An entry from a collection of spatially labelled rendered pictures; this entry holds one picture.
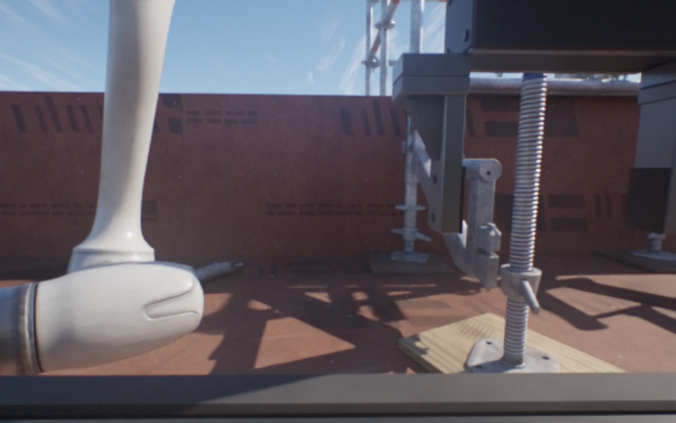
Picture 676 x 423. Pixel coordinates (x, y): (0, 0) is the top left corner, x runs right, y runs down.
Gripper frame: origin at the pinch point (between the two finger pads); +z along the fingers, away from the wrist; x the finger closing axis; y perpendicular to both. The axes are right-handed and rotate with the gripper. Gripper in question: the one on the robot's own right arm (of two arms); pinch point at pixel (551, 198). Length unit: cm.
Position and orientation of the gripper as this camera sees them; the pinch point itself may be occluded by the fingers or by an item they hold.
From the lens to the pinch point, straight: 25.3
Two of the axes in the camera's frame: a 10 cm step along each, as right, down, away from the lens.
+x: 10.0, 0.0, 0.2
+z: -0.1, 9.9, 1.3
